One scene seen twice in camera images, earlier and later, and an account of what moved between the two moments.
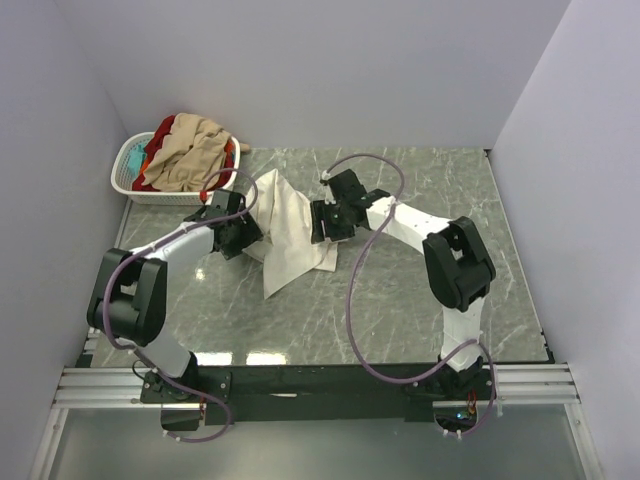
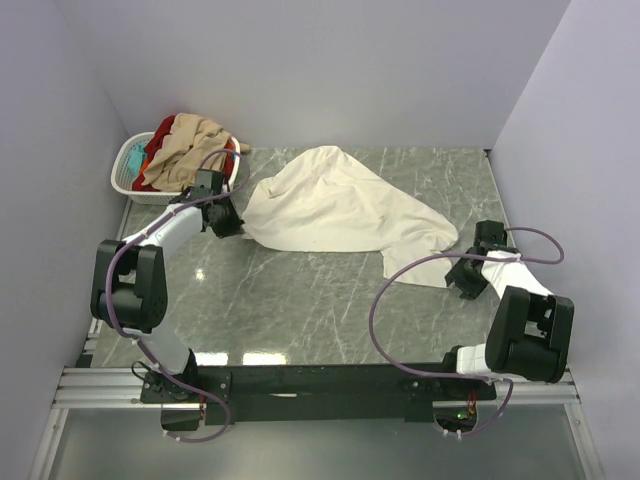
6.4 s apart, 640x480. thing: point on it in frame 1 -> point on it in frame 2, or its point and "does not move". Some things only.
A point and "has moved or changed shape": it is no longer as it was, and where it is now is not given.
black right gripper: [319, 213] -> [456, 274]
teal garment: [135, 160] does not move
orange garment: [145, 164] does not move
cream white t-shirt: [287, 251] has moved or changed shape
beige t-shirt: [191, 157] does not move
